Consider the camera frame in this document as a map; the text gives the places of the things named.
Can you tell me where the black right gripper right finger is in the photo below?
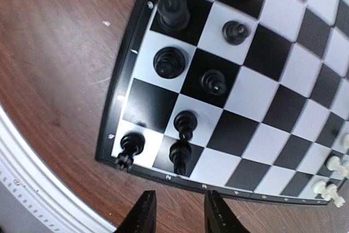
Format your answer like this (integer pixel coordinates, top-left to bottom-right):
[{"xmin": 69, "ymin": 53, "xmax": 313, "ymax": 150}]
[{"xmin": 204, "ymin": 190, "xmax": 247, "ymax": 233}]

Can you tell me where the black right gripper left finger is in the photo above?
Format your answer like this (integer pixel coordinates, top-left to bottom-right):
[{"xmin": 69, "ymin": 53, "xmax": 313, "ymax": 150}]
[{"xmin": 116, "ymin": 190, "xmax": 157, "ymax": 233}]

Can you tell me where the black corner chess piece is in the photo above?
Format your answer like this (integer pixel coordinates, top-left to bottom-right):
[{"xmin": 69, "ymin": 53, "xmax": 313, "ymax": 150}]
[{"xmin": 115, "ymin": 132, "xmax": 145, "ymax": 170}]

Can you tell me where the black chess piece fourteenth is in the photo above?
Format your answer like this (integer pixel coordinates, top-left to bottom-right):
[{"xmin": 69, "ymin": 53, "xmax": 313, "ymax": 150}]
[{"xmin": 169, "ymin": 141, "xmax": 192, "ymax": 176}]

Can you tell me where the black pawn fifteenth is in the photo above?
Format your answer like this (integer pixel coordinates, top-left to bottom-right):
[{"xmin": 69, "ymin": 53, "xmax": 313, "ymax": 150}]
[{"xmin": 173, "ymin": 110, "xmax": 197, "ymax": 141}]

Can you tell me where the black pawn twelfth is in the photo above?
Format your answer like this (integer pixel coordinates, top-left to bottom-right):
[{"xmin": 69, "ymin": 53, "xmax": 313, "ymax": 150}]
[{"xmin": 222, "ymin": 21, "xmax": 250, "ymax": 45}]

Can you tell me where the black pawn thirteenth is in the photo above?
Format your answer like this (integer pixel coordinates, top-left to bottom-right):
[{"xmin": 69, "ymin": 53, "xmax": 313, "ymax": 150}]
[{"xmin": 200, "ymin": 69, "xmax": 226, "ymax": 95}]

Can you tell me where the white pawn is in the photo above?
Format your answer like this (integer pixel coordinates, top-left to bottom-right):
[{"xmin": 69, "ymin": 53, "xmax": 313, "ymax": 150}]
[
  {"xmin": 326, "ymin": 156, "xmax": 348, "ymax": 178},
  {"xmin": 312, "ymin": 180, "xmax": 346, "ymax": 208}
]

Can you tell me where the black white chessboard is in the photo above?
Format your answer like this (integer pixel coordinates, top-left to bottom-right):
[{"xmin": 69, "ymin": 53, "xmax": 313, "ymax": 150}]
[{"xmin": 95, "ymin": 0, "xmax": 348, "ymax": 206}]

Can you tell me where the aluminium front rail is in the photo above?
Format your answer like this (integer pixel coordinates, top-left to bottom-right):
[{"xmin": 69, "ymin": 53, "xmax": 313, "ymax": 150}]
[{"xmin": 1, "ymin": 109, "xmax": 116, "ymax": 232}]

